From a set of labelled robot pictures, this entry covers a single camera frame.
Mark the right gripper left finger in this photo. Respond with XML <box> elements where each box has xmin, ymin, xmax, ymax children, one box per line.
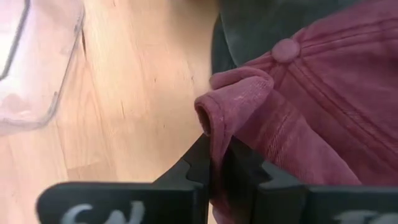
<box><xmin>36</xmin><ymin>134</ymin><xmax>212</xmax><ymax>224</ymax></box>

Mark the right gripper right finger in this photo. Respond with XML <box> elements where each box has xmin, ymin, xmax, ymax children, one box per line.
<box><xmin>230</xmin><ymin>139</ymin><xmax>398</xmax><ymax>224</ymax></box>

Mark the red baseball cap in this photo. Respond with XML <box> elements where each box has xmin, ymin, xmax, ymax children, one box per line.
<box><xmin>194</xmin><ymin>0</ymin><xmax>398</xmax><ymax>224</ymax></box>

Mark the clear plastic bin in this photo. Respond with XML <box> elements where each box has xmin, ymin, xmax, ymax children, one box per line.
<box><xmin>0</xmin><ymin>0</ymin><xmax>86</xmax><ymax>138</ymax></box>

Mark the dark green baseball cap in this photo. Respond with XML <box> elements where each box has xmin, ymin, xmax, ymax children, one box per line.
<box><xmin>211</xmin><ymin>0</ymin><xmax>363</xmax><ymax>75</ymax></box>

